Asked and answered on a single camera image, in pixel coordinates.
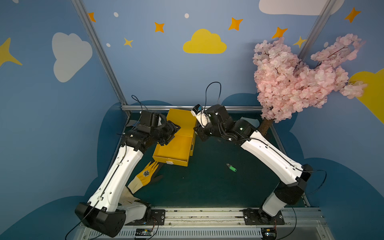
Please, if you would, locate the yellow top drawer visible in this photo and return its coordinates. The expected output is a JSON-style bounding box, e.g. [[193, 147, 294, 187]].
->
[[153, 135, 196, 167]]

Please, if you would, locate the yellow drawer cabinet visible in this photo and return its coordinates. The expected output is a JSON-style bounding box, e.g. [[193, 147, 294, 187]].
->
[[167, 109, 197, 156]]

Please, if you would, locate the green tag key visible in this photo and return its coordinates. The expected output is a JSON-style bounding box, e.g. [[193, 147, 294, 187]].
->
[[227, 164, 237, 172]]

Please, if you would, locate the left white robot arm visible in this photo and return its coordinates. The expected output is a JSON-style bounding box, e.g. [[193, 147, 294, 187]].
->
[[75, 121, 181, 238]]

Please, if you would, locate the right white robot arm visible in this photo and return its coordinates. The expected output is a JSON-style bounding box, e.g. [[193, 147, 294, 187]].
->
[[195, 119, 313, 221]]

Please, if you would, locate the blue black work glove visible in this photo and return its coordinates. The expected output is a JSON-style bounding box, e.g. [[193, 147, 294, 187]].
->
[[126, 120, 138, 128]]

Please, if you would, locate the light blue dustpan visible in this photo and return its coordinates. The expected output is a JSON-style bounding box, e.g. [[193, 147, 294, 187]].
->
[[244, 118, 260, 129]]

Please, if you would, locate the yellow black work glove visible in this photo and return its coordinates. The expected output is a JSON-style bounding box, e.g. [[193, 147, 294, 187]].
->
[[128, 161, 164, 194]]

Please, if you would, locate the beige cloth glove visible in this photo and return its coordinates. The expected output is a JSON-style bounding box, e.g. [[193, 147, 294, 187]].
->
[[119, 186, 137, 206]]

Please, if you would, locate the pink cherry blossom tree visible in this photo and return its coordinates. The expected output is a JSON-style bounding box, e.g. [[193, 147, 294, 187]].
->
[[253, 34, 367, 136]]

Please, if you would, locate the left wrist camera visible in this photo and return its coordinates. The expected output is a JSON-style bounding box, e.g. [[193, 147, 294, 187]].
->
[[138, 110, 165, 128]]

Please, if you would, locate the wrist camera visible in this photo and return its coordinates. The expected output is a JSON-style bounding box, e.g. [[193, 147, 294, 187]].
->
[[191, 104, 211, 128], [138, 110, 165, 128]]

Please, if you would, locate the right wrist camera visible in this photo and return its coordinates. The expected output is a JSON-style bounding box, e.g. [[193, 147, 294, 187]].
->
[[191, 104, 211, 128]]

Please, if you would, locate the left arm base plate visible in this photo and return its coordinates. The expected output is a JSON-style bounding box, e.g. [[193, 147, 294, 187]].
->
[[125, 209, 166, 226]]

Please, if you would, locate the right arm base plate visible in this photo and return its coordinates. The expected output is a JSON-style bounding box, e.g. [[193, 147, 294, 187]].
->
[[242, 208, 285, 226]]

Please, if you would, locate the aluminium rail base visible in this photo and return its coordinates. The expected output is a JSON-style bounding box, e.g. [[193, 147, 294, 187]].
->
[[73, 206, 334, 240]]

